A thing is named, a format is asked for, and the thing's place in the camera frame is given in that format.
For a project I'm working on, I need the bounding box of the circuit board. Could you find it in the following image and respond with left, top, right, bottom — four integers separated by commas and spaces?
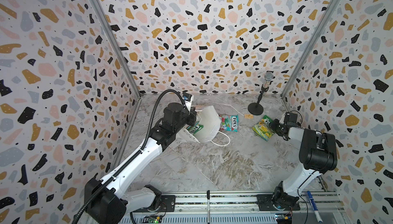
275, 214, 292, 224
141, 215, 163, 224

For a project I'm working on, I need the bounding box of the green yellow Fox's candy packet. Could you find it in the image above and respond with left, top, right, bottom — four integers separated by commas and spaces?
252, 115, 274, 141

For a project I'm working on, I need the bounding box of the white paper bag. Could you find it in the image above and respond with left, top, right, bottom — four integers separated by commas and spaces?
179, 106, 231, 147

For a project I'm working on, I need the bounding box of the small wooden block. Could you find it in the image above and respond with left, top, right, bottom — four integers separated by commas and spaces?
244, 114, 253, 119

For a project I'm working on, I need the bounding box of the left circuit board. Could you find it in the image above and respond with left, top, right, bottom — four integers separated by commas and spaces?
141, 215, 163, 224

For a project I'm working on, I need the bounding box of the green snack packet in bag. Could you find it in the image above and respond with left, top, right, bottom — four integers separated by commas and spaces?
186, 121, 204, 135

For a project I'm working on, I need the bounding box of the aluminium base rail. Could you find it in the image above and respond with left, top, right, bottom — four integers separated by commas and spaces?
118, 191, 351, 224

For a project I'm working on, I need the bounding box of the silver microphone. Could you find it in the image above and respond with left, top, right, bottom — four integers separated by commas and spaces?
262, 71, 274, 92

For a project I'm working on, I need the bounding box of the black and silver pen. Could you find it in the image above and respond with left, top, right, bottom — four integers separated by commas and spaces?
207, 190, 211, 224

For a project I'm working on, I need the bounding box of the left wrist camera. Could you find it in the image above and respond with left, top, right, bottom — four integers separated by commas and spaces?
183, 93, 193, 112

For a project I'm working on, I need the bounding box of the teal Fox's candy packet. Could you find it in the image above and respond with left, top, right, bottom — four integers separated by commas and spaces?
219, 114, 238, 132

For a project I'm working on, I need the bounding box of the blue marker pen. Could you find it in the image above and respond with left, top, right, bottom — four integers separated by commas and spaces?
307, 191, 323, 223

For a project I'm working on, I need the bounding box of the black corrugated cable conduit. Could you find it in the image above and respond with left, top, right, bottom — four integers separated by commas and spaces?
71, 89, 186, 224

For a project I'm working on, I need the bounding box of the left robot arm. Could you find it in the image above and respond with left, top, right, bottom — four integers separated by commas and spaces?
85, 101, 197, 224

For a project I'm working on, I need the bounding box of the right circuit board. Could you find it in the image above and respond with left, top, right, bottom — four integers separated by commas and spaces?
275, 214, 292, 224

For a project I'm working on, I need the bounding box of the black microphone stand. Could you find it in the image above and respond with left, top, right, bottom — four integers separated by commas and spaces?
248, 91, 265, 115

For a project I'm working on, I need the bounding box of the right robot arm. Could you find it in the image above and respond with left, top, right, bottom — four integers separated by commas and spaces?
270, 112, 338, 210

